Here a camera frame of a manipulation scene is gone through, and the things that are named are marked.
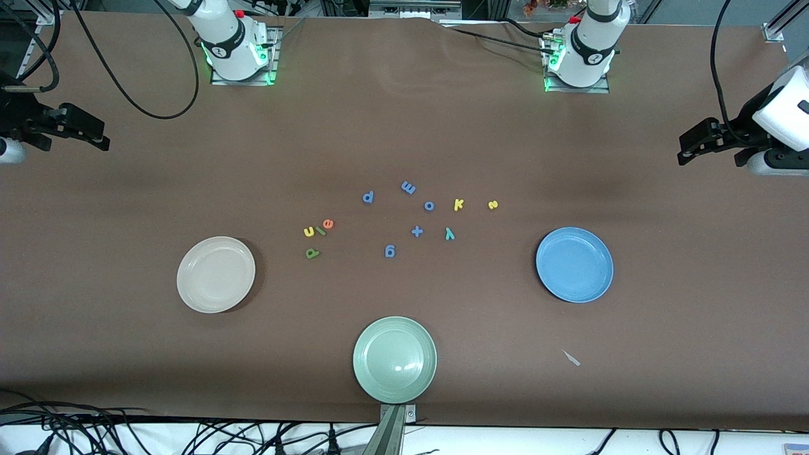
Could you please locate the blue round plate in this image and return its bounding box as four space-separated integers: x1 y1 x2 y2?
535 227 614 304

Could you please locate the beige round plate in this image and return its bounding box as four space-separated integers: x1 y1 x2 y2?
176 236 257 314

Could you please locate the brown table cover sheet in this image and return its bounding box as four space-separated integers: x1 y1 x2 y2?
0 9 809 430

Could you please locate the pale green round plate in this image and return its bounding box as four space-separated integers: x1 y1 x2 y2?
353 316 438 404

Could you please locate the aluminium frame rail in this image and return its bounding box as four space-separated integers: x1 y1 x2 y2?
13 8 64 80
762 0 809 44

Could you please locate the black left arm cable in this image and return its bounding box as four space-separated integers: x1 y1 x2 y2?
710 0 746 145

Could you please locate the black hanging right arm cable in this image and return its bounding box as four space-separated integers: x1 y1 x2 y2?
71 0 202 120

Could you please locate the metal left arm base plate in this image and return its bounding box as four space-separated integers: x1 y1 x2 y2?
544 32 611 94

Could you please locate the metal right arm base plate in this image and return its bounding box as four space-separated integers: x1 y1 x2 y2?
210 25 280 86

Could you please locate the black cable on table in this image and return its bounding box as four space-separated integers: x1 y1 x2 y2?
442 24 560 58

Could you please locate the grey metal background frame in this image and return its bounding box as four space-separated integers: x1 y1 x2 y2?
368 0 463 20

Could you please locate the grey metal camera mount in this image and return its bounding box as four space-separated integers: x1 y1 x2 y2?
362 404 418 455

